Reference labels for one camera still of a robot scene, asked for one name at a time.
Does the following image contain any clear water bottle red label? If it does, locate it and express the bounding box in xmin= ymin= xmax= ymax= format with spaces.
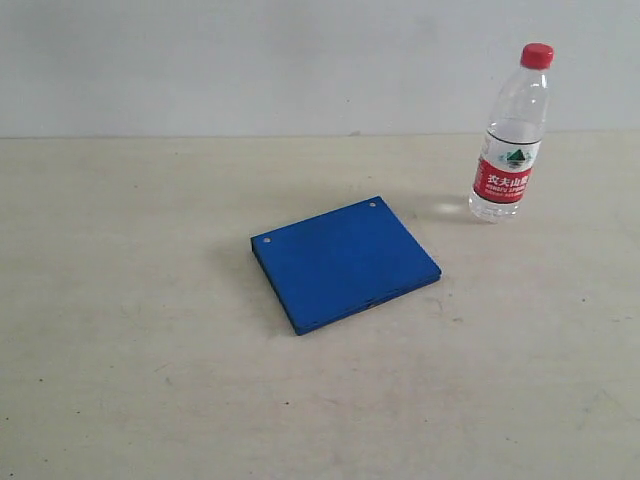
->
xmin=469 ymin=43 xmax=554 ymax=223

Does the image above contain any blue binder folder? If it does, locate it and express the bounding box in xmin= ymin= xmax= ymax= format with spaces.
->
xmin=251 ymin=196 xmax=442 ymax=335

